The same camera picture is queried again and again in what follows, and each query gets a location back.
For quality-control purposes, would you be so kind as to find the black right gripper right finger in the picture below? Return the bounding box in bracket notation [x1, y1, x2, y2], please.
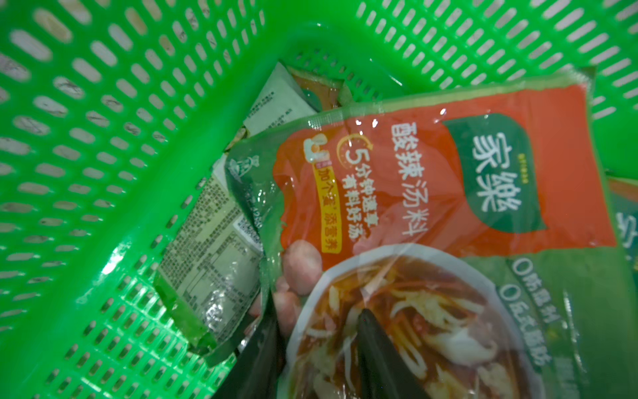
[357, 309, 430, 399]

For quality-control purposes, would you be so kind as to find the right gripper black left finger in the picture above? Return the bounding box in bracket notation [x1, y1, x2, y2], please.
[213, 309, 285, 399]

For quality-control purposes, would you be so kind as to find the red orange condiment packet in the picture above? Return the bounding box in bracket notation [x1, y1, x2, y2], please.
[225, 71, 637, 398]

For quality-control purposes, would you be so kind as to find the green plastic basket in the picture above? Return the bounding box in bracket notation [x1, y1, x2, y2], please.
[1, 1, 637, 398]

